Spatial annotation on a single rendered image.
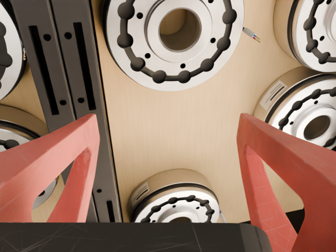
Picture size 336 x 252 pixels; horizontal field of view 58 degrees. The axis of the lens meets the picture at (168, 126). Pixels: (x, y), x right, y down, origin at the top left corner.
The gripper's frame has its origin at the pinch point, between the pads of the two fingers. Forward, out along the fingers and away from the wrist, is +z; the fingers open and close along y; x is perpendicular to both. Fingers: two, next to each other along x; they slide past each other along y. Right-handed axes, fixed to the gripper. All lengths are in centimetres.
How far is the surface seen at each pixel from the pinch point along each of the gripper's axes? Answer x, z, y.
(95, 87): -0.4, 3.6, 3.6
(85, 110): 0.9, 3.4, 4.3
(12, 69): 1.2, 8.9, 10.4
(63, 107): 0.5, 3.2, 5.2
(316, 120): 10.7, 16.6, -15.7
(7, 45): -0.5, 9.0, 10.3
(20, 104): 5.7, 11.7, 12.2
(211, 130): 11.4, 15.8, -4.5
